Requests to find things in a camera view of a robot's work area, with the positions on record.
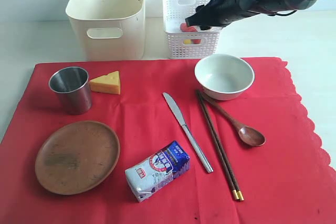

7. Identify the silver table knife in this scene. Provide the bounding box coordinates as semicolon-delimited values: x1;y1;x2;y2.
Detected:
162;92;214;173

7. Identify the brown wooden plate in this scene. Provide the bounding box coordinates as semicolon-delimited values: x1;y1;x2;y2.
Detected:
35;121;120;195

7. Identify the red sausage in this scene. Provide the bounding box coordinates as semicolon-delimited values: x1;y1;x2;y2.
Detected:
180;23;201;45

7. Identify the white perforated plastic basket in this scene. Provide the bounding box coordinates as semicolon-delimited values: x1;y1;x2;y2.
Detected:
162;0;222;59

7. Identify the brown wooden spoon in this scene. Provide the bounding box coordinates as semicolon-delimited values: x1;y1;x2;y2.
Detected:
200;92;266;147

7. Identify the yellow lemon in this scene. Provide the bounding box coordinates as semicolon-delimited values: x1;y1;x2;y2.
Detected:
183;39;192;45

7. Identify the blue white milk carton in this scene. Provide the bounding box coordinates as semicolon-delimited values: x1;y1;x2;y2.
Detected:
125;141;190;202

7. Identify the stainless steel cup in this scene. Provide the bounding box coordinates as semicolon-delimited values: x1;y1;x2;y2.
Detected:
48;66;92;115

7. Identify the cream plastic bin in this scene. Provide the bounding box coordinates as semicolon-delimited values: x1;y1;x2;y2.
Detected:
65;0;145;61

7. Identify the yellow cheese wedge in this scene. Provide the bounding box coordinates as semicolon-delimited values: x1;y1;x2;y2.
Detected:
89;71;121;95

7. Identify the dark wooden chopstick left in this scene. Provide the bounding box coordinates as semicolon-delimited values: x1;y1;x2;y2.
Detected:
196;90;239;200

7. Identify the dark wooden chopstick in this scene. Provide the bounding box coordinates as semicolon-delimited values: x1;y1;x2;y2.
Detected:
203;99;244;201
196;90;239;200

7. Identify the dark wooden chopstick right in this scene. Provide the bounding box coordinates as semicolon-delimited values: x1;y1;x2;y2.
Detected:
203;99;244;201

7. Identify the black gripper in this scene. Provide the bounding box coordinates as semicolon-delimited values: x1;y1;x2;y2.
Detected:
185;0;260;31

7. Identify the white ceramic bowl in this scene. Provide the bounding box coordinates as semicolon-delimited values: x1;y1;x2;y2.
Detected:
194;54;255;101

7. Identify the red table cloth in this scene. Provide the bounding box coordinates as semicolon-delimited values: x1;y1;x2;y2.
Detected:
1;57;335;223

